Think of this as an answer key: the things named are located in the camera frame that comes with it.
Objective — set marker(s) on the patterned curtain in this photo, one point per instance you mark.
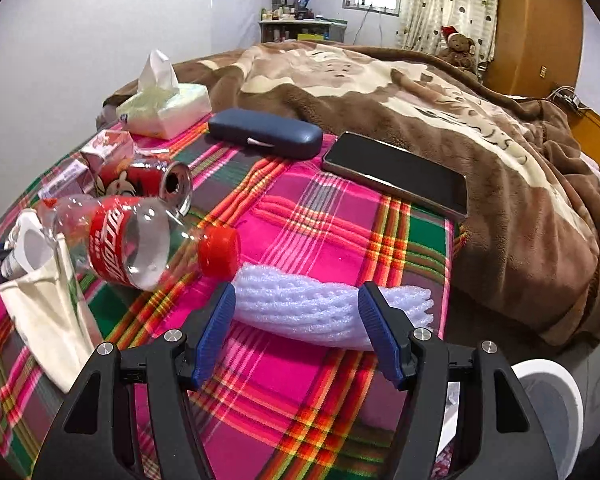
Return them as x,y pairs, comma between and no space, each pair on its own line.
445,0

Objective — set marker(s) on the orange wooden headboard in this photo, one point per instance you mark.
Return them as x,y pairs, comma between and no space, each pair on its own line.
597,140

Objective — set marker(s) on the white trash bin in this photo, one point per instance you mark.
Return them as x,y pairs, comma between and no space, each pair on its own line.
550,410

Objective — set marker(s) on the clear plastic bottle red label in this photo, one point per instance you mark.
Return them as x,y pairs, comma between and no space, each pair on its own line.
115,240

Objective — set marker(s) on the white foam net sleeve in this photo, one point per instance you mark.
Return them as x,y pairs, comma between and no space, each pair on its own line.
305,300

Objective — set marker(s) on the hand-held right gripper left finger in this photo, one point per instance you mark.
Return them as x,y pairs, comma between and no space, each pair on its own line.
215,325

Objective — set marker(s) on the brown fleece blanket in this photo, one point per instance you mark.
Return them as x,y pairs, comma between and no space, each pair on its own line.
480,160

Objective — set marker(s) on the cluttered shelf unit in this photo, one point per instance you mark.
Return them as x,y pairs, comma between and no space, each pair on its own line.
300,27

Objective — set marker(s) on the black smartphone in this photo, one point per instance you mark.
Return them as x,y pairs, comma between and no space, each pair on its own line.
395,172

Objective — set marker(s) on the brown teddy bear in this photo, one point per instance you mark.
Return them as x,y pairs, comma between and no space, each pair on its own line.
460,47

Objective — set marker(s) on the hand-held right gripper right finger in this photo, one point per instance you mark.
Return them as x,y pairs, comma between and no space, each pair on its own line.
380,330

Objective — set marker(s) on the soft tissue pack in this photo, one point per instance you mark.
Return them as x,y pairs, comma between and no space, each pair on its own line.
165,110

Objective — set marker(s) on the pink drink carton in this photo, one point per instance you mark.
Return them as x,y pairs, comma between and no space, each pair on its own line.
107,147

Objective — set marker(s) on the red drink can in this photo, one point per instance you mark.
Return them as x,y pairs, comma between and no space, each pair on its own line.
140,180

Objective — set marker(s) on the wooden wardrobe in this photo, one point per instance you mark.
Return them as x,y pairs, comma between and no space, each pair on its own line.
535,25

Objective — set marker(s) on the navy glasses case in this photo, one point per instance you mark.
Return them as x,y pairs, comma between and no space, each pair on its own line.
265,132

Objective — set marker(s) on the pink plaid bed sheet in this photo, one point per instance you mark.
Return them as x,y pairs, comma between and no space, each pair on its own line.
305,220

